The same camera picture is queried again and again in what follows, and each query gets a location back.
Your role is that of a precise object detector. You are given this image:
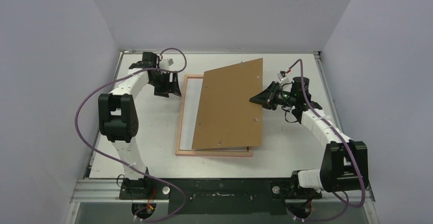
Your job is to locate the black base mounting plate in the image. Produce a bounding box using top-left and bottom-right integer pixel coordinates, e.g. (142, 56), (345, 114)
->
(119, 178), (322, 215)

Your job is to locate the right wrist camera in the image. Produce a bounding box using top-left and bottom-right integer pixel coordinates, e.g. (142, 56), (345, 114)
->
(277, 71), (287, 82)

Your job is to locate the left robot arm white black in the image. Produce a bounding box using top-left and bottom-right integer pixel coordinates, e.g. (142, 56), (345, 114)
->
(98, 52), (181, 199)

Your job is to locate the light wooden picture frame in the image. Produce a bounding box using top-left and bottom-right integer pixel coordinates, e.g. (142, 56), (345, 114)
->
(175, 74), (253, 157)

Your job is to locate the aluminium rail front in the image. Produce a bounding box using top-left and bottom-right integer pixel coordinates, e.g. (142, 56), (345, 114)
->
(70, 178), (375, 204)

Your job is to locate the white photo paper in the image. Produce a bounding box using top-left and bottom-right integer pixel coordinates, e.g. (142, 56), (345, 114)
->
(175, 74), (253, 157)

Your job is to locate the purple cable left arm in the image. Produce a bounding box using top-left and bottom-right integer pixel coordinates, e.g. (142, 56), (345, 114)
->
(74, 48), (187, 223)

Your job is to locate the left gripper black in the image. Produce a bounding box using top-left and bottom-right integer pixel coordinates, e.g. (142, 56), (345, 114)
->
(149, 71), (181, 98)

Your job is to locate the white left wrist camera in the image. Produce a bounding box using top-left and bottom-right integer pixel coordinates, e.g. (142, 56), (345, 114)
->
(159, 58), (174, 70)

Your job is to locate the brown frame backing board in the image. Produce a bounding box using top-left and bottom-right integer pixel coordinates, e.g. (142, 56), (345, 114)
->
(192, 58), (263, 150)

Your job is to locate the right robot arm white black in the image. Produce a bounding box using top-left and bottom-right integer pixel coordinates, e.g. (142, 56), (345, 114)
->
(249, 77), (369, 198)

